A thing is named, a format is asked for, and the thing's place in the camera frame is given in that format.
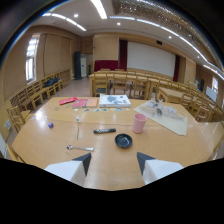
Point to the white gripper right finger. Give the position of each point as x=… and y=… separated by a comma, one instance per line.
x=156, y=170

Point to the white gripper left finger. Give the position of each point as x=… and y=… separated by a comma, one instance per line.
x=70, y=170

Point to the black marker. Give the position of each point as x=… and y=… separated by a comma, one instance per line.
x=104, y=131

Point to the metal spoon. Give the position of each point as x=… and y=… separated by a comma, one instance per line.
x=80, y=148

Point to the black round dish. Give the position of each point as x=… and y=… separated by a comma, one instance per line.
x=123, y=140

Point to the small purple cube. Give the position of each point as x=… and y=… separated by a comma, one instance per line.
x=50, y=125

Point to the pink plastic cup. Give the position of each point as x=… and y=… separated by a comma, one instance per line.
x=139, y=123

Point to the beige cloth mat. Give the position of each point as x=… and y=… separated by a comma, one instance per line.
x=163, y=116

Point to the clear plastic items pile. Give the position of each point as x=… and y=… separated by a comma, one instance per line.
x=156, y=108

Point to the red and orange book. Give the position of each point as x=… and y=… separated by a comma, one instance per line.
x=85, y=102

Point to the red packet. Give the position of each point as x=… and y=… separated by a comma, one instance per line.
x=67, y=100

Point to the wooden chair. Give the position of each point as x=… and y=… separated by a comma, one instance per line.
x=140, y=87
x=101, y=84
x=17, y=116
x=120, y=84

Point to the white book with grey print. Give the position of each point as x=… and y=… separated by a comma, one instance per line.
x=114, y=100

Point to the black bag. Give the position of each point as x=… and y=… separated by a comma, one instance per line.
x=50, y=81

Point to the black and white cabinet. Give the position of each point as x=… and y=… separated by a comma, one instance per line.
x=80, y=65

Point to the white projection screen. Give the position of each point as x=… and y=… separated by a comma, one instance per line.
x=150, y=56

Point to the window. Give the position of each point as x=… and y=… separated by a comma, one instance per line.
x=31, y=58

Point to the dark red curtain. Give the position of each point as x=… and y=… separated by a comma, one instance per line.
x=123, y=55

